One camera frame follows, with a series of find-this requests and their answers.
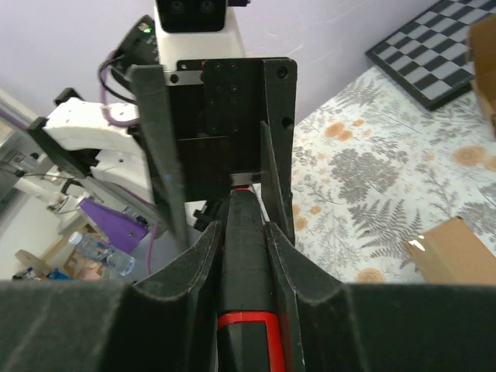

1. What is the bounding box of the plastic water bottle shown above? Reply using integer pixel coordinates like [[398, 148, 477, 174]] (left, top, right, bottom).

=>
[[68, 232, 136, 276]]

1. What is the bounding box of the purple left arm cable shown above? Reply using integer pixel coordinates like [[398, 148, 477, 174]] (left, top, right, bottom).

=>
[[0, 50, 164, 249]]

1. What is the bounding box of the open cardboard box left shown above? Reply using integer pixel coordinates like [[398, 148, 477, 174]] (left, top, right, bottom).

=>
[[466, 14, 495, 134]]

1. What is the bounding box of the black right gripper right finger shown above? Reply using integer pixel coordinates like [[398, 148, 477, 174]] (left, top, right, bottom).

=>
[[264, 222, 495, 371]]

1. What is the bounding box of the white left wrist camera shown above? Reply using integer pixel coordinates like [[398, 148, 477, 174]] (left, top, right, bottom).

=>
[[153, 0, 249, 73]]

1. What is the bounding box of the black white chessboard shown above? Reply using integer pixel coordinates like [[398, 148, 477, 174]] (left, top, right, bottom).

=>
[[366, 0, 495, 111]]

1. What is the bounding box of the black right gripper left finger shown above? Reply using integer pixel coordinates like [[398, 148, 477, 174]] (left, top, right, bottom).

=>
[[1, 222, 222, 371]]

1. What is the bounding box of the purple plastic part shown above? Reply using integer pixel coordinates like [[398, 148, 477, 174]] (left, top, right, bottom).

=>
[[78, 198, 148, 253]]

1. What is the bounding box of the floral table mat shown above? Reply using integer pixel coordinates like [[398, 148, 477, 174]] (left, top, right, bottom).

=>
[[292, 67, 495, 282]]

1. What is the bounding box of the red black utility knife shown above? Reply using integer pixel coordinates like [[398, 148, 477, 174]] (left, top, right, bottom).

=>
[[217, 188, 286, 371]]

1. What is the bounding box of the small cardboard box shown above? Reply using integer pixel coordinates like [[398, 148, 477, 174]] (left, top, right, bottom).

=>
[[404, 216, 495, 285]]

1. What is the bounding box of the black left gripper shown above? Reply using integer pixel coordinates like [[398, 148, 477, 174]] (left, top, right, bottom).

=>
[[131, 57, 298, 248]]

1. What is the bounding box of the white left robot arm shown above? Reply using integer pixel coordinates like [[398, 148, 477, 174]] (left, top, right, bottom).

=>
[[28, 7, 298, 248]]

